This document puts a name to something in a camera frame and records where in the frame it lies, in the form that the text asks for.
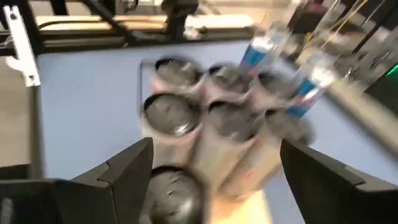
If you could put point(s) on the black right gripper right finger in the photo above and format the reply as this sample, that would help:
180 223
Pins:
335 199

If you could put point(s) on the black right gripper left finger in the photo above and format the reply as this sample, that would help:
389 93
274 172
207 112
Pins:
118 193

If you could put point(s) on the Celsius Arctic Vibe can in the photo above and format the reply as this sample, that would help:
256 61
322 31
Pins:
174 196

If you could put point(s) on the Celsius Tropical Vibe can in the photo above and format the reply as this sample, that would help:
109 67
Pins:
171 115
286 127
230 124

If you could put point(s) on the Celsius Peach Vibe can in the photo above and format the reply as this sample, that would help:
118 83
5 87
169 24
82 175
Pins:
273 87
227 79
177 73

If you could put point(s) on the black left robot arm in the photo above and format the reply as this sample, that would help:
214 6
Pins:
178 18

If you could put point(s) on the blue silver Red Bull can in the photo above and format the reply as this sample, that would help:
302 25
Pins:
253 57
303 99

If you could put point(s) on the light wooden plank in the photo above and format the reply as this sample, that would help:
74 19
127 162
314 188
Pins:
93 21

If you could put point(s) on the wooden shelf with black frame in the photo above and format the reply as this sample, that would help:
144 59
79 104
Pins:
242 208

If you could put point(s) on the white metal bracket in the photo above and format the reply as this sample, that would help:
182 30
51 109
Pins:
23 49

